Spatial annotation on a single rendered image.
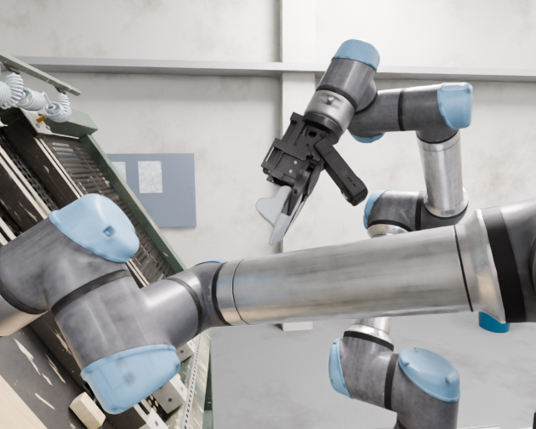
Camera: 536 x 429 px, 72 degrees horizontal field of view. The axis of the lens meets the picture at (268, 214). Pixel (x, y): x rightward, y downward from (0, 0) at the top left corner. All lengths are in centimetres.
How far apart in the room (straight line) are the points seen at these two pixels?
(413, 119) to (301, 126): 20
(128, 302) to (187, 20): 361
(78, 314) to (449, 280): 31
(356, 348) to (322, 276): 54
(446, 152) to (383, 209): 30
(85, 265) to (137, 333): 8
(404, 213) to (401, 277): 67
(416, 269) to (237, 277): 18
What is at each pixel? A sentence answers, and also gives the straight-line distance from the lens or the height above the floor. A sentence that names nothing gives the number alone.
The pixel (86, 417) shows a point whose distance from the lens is 103.
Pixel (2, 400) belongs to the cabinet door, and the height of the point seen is 125.
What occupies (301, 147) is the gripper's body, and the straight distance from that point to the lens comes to 60.
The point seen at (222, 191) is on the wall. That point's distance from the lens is 365.
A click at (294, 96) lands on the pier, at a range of 358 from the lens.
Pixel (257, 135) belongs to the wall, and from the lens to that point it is 367.
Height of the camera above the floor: 167
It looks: 8 degrees down
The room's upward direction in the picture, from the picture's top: straight up
